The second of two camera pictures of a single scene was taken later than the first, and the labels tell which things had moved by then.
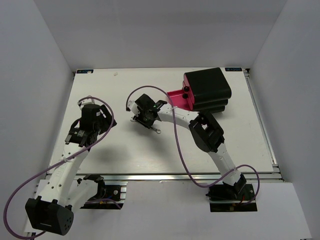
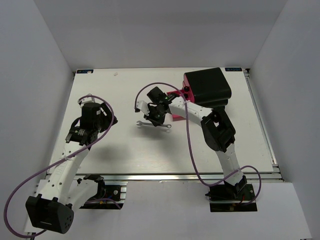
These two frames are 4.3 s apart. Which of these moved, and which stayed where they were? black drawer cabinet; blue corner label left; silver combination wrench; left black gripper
Moved: silver combination wrench
Stayed: blue corner label left; left black gripper; black drawer cabinet
